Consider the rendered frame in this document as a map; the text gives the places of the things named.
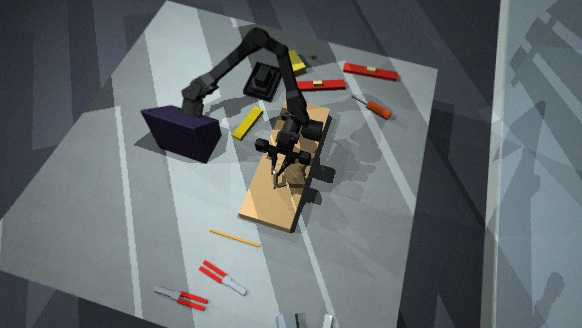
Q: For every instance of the tan rectangular floor panel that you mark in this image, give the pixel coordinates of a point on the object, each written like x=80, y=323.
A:
x=277, y=207

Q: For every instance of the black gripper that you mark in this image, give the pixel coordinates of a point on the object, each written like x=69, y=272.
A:
x=263, y=145

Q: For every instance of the red spirit level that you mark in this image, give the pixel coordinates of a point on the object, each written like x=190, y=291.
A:
x=370, y=72
x=321, y=85

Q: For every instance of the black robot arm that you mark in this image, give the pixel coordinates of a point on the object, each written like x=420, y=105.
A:
x=255, y=40

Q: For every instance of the orange-handled awl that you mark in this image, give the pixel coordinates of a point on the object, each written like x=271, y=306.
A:
x=376, y=108

